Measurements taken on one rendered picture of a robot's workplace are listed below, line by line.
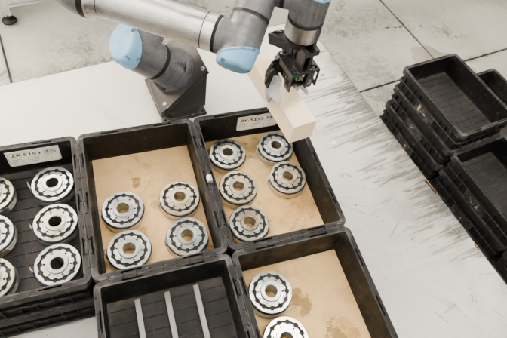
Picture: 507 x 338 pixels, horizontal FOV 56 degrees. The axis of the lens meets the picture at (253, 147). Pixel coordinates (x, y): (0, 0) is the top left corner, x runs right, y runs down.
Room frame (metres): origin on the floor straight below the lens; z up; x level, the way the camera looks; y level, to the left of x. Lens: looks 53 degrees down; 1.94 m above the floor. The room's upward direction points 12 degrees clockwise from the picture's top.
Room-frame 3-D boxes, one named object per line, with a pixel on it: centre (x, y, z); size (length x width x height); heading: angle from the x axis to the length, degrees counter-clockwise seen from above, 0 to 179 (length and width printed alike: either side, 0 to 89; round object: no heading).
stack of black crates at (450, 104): (1.51, -0.79, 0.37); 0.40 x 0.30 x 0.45; 35
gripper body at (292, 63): (0.79, -0.05, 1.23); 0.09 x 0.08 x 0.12; 35
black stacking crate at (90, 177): (0.56, 0.23, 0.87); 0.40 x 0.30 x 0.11; 26
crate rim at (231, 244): (0.70, -0.04, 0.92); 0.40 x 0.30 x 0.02; 26
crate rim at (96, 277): (0.56, 0.23, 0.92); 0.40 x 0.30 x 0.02; 26
